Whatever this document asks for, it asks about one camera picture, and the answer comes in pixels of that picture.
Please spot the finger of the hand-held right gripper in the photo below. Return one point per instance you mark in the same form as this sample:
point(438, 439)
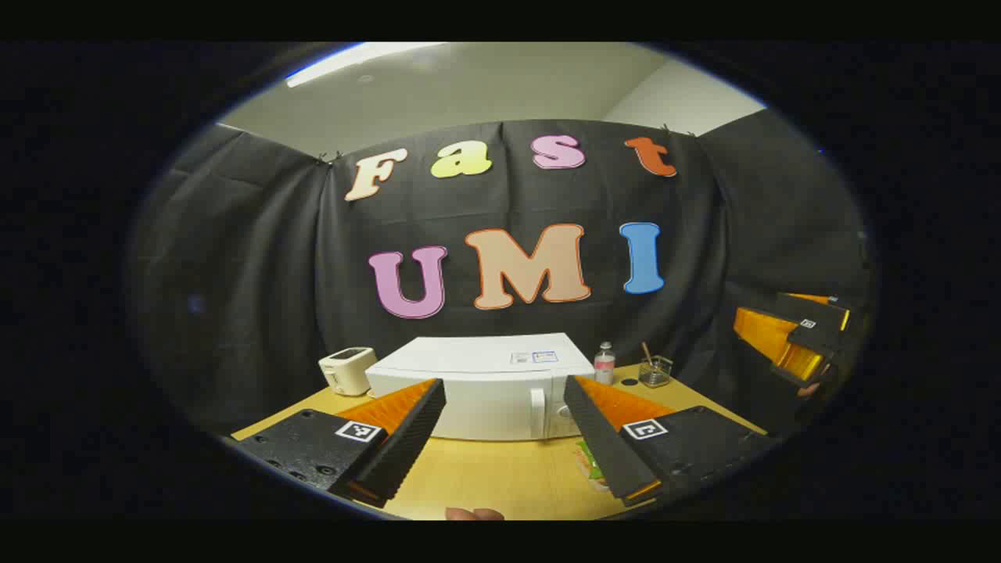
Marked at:
point(813, 303)
point(770, 332)

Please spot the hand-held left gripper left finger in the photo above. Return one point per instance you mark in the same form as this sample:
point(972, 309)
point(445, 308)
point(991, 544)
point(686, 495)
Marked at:
point(407, 438)

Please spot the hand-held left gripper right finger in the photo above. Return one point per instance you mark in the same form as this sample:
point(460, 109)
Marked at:
point(602, 438)

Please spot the lettuce sandwich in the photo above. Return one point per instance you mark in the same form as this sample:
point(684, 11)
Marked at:
point(590, 463)

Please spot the white microwave oven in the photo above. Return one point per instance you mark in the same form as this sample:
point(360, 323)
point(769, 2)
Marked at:
point(485, 375)

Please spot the small clear bottle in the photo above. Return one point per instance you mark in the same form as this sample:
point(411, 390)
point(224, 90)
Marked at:
point(604, 366)

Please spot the square glass cup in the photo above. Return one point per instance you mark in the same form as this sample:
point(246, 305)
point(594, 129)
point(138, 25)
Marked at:
point(655, 373)

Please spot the white toaster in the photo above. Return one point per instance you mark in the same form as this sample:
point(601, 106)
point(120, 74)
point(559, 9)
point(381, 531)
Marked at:
point(346, 371)

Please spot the brown stick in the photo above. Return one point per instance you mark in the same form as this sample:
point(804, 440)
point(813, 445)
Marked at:
point(647, 352)

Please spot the black backdrop cloth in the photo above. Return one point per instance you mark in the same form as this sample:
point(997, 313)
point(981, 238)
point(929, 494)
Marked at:
point(250, 274)

